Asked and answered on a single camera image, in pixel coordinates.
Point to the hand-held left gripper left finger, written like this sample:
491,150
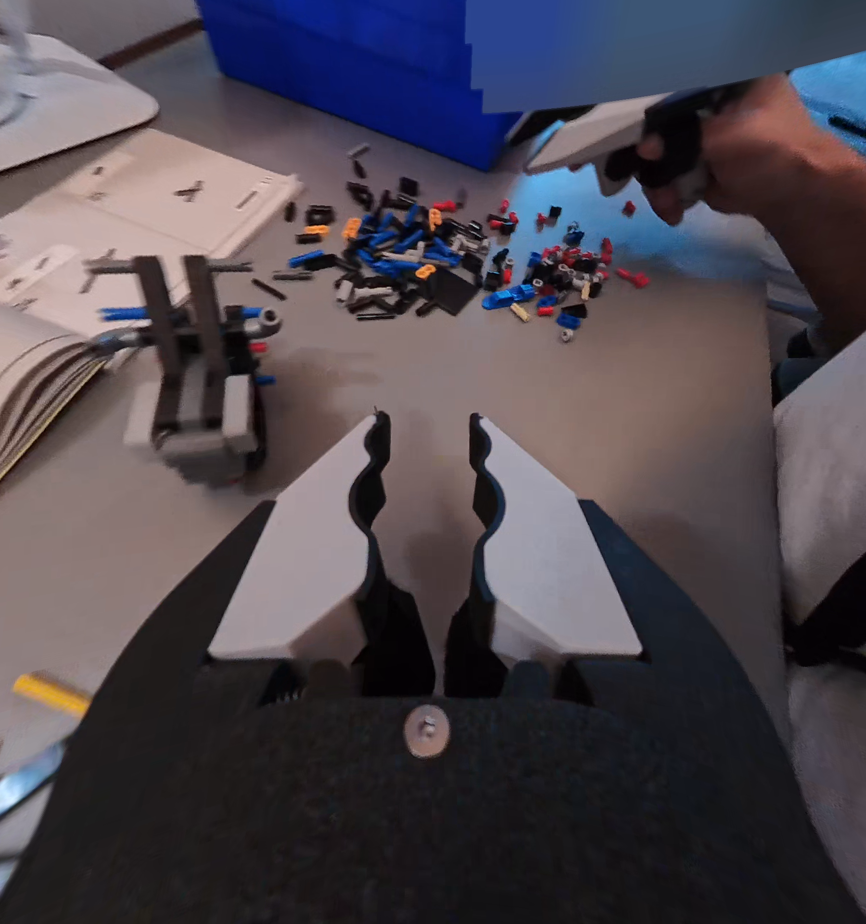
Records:
296,577

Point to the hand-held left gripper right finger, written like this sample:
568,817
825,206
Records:
556,577

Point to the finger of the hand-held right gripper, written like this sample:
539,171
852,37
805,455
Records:
584,137

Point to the grey black toy brick model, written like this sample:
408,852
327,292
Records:
195,426

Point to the pile of small toy pins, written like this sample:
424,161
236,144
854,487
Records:
440,252

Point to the person's right forearm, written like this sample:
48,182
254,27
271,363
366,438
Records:
837,216

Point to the person's right hand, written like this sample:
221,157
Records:
750,144

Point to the blue plastic bin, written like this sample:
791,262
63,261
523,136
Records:
346,65

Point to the yellow toy axle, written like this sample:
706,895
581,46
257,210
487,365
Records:
50,694

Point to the person's white shirt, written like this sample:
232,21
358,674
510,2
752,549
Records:
844,462

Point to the pile of large toy beams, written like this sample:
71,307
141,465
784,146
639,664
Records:
14,794

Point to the open instruction booklet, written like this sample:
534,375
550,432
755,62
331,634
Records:
79,238

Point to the white document stand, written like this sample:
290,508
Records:
65,94

